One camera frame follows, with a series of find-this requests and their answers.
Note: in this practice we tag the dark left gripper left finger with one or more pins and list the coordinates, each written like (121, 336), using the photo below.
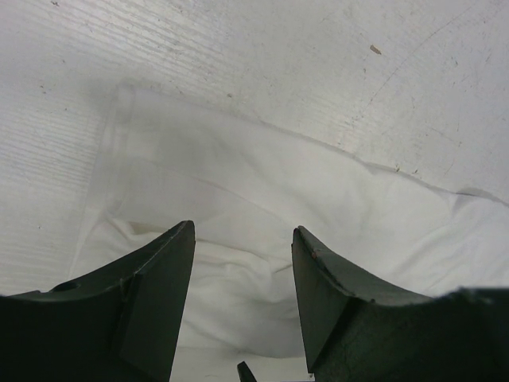
(118, 323)

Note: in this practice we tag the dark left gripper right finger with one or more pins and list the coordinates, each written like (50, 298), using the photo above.
(358, 327)

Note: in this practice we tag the white t-shirt with robot print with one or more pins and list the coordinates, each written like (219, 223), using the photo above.
(246, 187)

